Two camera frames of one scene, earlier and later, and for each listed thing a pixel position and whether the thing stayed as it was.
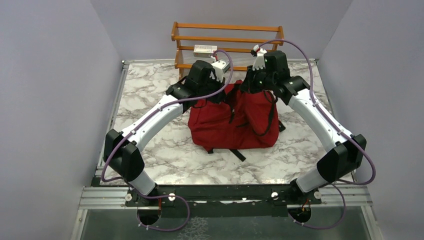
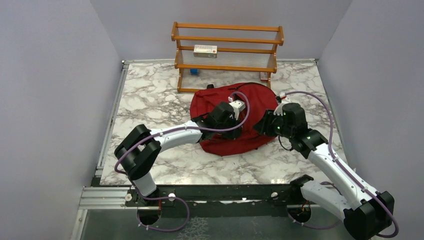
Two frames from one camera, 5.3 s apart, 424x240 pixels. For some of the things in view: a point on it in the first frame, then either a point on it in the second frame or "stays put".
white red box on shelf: [204, 51] stays put
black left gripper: [218, 97] to [232, 135]
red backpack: [242, 120] stays put
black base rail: [230, 201] stays put
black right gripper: [248, 85] to [263, 126]
